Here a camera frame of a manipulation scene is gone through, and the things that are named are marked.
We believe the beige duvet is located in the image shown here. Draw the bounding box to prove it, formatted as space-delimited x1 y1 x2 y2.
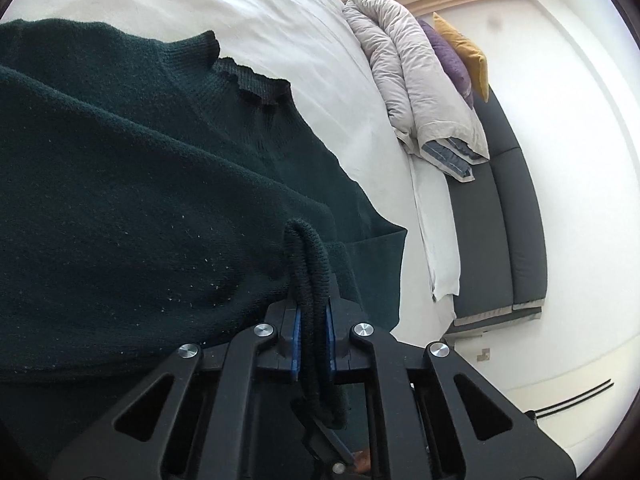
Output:
342 0 491 181

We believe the black cable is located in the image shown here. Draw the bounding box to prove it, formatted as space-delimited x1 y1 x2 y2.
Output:
532 377 615 420

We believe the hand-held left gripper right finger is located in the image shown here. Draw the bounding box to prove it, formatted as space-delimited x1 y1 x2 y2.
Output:
326 294 576 480

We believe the white bed sheet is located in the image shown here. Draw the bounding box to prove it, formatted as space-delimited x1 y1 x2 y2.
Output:
0 0 462 342

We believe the dark grey sofa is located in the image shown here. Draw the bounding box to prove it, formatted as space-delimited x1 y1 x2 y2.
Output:
442 84 549 337

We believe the yellow pillow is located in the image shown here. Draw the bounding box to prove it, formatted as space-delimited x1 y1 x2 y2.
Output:
432 11 490 104

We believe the purple pillow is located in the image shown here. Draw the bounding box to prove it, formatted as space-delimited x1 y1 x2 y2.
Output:
417 19 475 109

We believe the dark green knit sweater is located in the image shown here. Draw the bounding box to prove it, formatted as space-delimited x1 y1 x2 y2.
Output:
0 17 408 461

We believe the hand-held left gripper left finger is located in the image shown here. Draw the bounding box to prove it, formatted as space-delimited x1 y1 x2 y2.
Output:
47 302 302 480

